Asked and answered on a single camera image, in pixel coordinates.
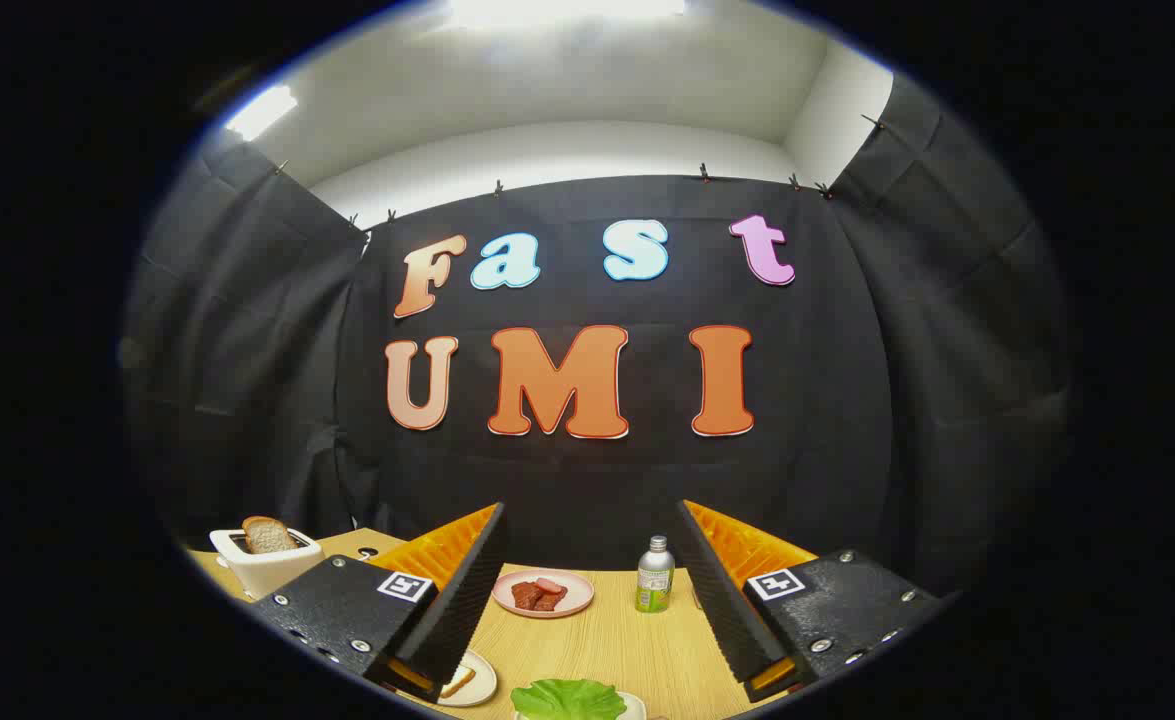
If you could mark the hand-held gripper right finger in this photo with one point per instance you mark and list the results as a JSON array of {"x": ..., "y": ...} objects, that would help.
[{"x": 722, "y": 600}]

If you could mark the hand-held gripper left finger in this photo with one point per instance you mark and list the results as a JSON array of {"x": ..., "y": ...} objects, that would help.
[{"x": 467, "y": 590}]

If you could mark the green lettuce leaf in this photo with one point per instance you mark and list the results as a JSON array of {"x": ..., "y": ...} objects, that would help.
[{"x": 567, "y": 700}]

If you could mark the thick toast bread slice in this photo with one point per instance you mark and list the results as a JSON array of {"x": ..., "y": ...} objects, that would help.
[{"x": 269, "y": 538}]

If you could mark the brown meat piece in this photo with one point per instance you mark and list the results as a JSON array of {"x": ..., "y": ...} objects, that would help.
[{"x": 527, "y": 598}]

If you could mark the green and silver bottle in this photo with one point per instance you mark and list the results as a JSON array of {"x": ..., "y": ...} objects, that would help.
[{"x": 654, "y": 580}]

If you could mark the red bacon strip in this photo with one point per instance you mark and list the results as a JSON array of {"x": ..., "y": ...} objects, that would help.
[{"x": 549, "y": 584}]

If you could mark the round white plate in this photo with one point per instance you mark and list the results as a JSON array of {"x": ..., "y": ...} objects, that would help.
[{"x": 485, "y": 680}]

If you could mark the thin square bread slice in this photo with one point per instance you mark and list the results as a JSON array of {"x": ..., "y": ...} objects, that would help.
[{"x": 457, "y": 682}]

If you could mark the pink plate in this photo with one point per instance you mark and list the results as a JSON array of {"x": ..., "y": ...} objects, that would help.
[{"x": 579, "y": 592}]

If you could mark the curved white dish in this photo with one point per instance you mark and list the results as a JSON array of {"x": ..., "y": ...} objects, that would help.
[{"x": 633, "y": 708}]

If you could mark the black backdrop cloth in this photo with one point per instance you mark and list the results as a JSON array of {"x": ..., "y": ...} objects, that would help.
[{"x": 587, "y": 480}]

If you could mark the white toaster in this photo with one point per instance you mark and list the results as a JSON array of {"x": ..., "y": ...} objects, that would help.
[{"x": 267, "y": 574}]

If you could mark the small ceiling light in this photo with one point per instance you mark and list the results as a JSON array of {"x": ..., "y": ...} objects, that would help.
[{"x": 261, "y": 112}]

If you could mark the long ceiling light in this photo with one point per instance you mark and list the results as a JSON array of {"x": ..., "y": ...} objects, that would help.
[{"x": 567, "y": 10}]

